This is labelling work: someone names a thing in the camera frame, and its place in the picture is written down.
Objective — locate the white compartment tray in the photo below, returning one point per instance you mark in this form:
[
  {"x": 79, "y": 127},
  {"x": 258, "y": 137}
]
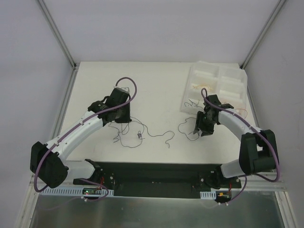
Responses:
[{"x": 227, "y": 81}]

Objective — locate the aluminium left corner post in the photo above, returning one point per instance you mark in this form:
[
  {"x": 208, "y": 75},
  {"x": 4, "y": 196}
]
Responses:
[{"x": 56, "y": 33}]

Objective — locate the aluminium frame rail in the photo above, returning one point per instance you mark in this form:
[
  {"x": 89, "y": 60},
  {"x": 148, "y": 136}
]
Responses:
[{"x": 255, "y": 183}]

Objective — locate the aluminium right corner post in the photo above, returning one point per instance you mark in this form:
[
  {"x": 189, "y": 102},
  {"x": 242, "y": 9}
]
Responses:
[{"x": 262, "y": 34}]

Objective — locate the white cable duct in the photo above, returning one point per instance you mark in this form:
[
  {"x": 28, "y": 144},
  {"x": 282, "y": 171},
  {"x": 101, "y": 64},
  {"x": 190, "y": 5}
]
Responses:
[
  {"x": 77, "y": 191},
  {"x": 208, "y": 195}
]

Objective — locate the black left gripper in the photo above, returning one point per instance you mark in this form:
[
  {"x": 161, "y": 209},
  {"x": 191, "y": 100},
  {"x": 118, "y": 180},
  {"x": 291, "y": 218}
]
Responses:
[{"x": 126, "y": 112}]

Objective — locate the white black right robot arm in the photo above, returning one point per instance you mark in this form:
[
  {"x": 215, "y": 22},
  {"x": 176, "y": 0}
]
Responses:
[{"x": 258, "y": 151}]

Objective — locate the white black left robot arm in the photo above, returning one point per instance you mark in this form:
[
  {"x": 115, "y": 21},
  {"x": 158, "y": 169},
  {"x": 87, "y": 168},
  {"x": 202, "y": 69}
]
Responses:
[{"x": 49, "y": 161}]

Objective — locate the right white cable duct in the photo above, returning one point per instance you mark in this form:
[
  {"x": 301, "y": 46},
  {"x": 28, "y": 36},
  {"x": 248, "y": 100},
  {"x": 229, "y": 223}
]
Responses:
[{"x": 208, "y": 195}]

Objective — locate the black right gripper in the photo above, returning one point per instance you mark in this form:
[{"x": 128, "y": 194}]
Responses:
[{"x": 204, "y": 122}]

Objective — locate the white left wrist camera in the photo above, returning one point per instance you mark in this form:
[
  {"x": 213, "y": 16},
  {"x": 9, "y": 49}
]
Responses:
[{"x": 123, "y": 89}]

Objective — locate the left white cable duct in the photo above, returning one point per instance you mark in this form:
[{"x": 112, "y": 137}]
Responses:
[{"x": 77, "y": 191}]

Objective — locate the aluminium corner post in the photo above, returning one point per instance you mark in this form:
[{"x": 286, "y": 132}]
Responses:
[
  {"x": 56, "y": 33},
  {"x": 262, "y": 34}
]

